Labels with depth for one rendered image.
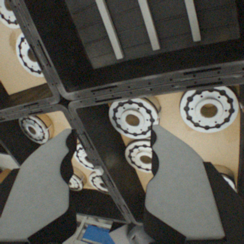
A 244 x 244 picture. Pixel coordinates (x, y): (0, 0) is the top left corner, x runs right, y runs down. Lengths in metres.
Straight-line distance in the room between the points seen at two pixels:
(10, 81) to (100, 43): 0.29
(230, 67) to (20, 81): 0.47
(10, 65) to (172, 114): 0.41
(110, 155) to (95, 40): 0.23
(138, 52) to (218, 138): 0.24
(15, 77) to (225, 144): 0.53
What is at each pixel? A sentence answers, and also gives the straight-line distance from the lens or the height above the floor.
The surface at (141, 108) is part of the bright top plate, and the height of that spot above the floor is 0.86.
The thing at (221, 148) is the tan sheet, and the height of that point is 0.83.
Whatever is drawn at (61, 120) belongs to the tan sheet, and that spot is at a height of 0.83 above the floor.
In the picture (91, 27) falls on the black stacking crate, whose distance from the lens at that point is 0.37.
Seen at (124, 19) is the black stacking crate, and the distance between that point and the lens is 0.35.
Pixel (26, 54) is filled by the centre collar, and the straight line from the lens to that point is 0.43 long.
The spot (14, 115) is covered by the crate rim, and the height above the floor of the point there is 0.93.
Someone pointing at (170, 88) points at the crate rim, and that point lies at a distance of 0.25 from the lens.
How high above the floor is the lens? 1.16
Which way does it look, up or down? 49 degrees down
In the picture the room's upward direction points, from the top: 152 degrees counter-clockwise
